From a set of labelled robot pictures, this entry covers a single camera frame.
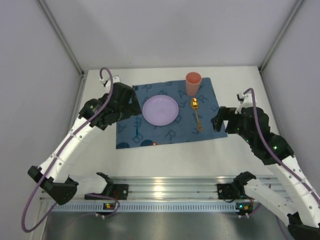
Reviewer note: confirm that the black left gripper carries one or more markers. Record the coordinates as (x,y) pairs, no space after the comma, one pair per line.
(125,96)

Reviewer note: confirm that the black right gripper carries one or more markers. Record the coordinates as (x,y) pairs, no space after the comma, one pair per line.
(227,120)

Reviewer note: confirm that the blue metallic fork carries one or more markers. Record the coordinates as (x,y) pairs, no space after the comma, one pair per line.
(137,124)

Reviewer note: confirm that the gold ornate spoon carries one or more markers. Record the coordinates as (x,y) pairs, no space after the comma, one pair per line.
(195,105)

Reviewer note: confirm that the blue letter-print placemat cloth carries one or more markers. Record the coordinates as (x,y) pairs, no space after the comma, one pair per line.
(184,128)

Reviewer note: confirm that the purple plastic plate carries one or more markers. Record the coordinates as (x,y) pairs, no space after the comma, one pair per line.
(160,110)

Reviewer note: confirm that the orange plastic cup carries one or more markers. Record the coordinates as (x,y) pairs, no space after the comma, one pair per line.
(192,83)

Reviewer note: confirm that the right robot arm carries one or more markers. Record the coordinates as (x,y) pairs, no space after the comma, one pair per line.
(300,213)

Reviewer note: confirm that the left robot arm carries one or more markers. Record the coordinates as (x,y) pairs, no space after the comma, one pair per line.
(53,175)

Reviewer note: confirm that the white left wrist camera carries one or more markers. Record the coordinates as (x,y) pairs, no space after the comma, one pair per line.
(106,82)

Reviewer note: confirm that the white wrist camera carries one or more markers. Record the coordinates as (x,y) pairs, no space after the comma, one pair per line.
(245,101)
(106,82)

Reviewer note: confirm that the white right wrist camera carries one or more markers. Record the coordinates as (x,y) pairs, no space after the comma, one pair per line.
(245,101)

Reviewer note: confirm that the aluminium mounting rail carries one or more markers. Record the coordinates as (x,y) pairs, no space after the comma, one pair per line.
(172,188)

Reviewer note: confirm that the perforated grey cable duct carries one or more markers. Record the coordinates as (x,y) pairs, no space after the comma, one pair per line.
(153,207)

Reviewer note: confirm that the left aluminium frame post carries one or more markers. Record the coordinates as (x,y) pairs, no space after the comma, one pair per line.
(60,35)

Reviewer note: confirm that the aluminium frame post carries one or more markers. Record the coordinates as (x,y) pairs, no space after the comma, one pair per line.
(297,6)
(60,35)

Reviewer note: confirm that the right aluminium frame post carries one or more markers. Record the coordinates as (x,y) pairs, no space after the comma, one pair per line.
(297,6)

